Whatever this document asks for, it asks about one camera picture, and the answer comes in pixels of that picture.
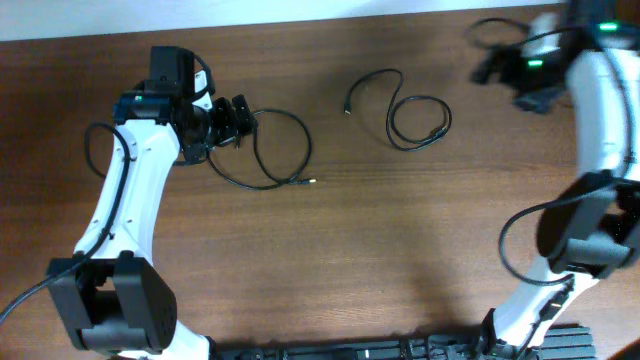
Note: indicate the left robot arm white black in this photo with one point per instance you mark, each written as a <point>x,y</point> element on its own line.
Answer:
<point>108,295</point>

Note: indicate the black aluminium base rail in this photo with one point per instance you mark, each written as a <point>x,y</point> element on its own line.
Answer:
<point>400,347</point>

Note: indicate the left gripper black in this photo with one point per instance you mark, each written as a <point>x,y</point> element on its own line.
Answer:
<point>233,127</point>

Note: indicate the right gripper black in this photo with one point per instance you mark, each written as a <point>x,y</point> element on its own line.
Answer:
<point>523,77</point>

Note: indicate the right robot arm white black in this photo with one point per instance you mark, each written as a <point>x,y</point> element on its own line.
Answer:
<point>592,229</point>

